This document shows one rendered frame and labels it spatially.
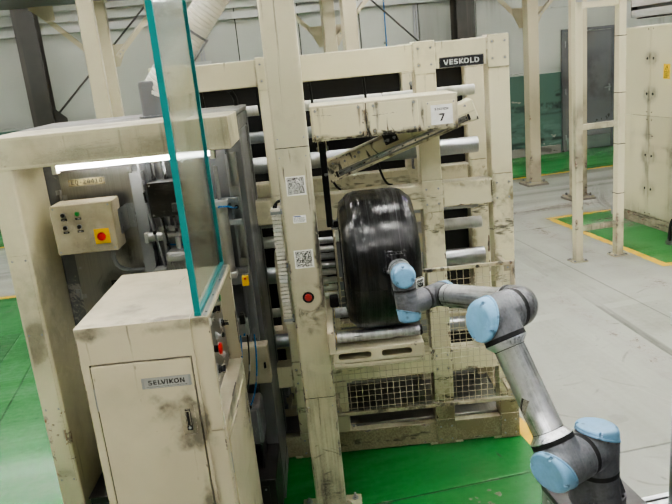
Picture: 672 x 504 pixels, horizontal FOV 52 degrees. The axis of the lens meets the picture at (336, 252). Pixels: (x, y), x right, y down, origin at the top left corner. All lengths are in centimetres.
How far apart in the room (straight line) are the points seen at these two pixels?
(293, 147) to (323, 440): 123
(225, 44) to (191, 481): 975
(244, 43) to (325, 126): 876
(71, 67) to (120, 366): 972
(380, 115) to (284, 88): 47
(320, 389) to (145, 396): 93
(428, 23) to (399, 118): 935
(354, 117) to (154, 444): 148
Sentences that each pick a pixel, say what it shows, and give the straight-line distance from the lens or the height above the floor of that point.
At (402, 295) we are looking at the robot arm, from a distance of 221.
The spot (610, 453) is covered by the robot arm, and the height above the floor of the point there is 89.
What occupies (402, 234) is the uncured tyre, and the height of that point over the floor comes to 132.
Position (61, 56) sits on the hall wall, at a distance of 1172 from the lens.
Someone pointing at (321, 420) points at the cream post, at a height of 52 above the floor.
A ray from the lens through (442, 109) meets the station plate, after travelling 293.
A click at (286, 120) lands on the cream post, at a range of 263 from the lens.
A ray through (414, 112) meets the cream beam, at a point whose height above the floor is 172.
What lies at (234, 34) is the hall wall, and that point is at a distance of 1160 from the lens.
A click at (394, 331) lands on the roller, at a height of 91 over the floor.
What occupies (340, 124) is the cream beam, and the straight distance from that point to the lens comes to 289.
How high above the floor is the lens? 195
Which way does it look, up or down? 15 degrees down
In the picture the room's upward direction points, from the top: 6 degrees counter-clockwise
